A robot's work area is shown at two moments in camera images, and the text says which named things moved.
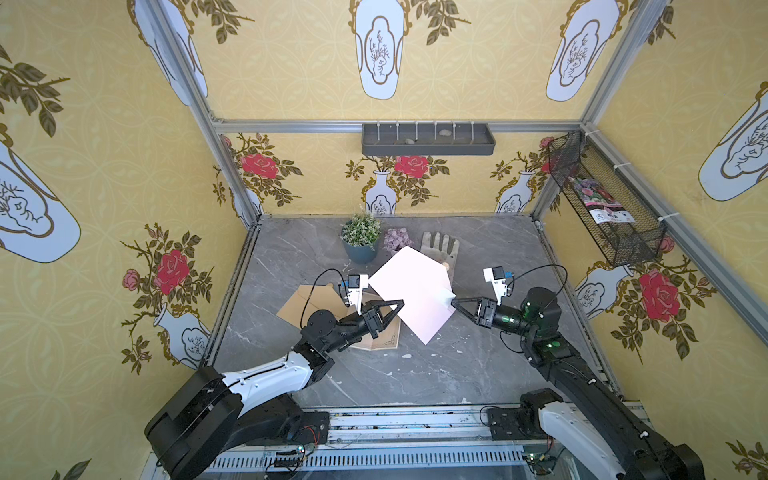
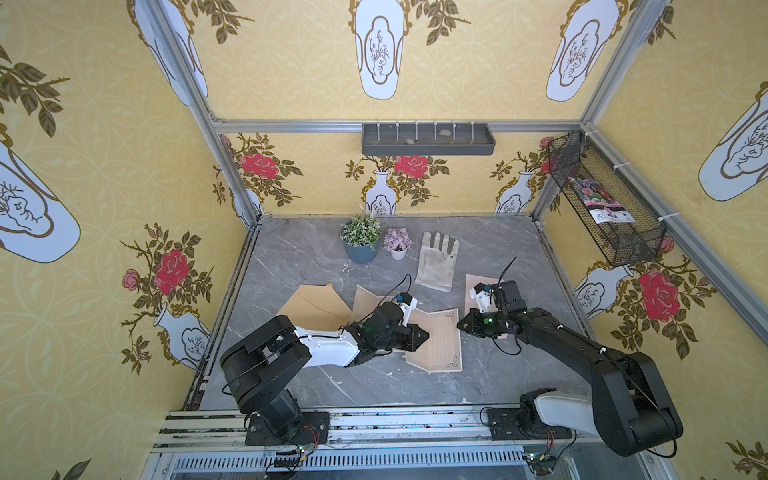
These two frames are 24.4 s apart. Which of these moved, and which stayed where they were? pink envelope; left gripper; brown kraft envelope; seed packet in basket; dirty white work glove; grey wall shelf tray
Moved: left gripper; pink envelope
Stayed: grey wall shelf tray; brown kraft envelope; seed packet in basket; dirty white work glove
